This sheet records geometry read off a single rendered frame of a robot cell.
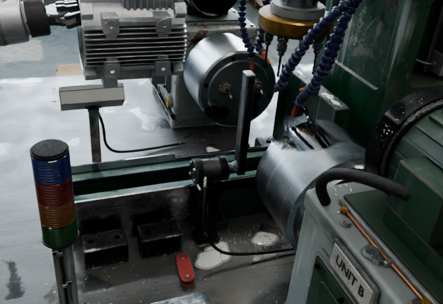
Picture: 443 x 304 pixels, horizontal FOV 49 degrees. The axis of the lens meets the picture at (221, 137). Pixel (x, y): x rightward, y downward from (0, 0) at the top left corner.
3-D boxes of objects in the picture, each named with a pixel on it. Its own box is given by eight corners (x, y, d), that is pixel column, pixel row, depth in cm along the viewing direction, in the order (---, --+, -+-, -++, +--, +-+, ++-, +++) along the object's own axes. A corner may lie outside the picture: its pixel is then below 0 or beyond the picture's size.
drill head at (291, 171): (324, 182, 128) (342, 97, 115) (429, 301, 95) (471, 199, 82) (236, 196, 120) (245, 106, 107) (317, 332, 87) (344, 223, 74)
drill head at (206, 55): (235, 82, 181) (241, 16, 169) (276, 129, 152) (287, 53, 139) (171, 88, 173) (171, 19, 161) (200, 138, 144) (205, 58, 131)
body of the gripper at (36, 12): (20, 4, 87) (73, -2, 89) (21, -7, 94) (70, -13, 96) (31, 44, 91) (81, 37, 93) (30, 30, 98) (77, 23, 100)
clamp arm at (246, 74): (242, 167, 117) (253, 69, 104) (247, 175, 114) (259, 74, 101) (229, 169, 116) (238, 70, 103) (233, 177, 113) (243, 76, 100)
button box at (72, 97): (122, 105, 139) (120, 88, 140) (125, 99, 132) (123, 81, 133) (60, 111, 133) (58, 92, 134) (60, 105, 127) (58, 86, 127)
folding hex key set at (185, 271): (195, 285, 109) (196, 279, 108) (181, 287, 108) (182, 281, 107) (188, 258, 116) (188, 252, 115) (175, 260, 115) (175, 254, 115)
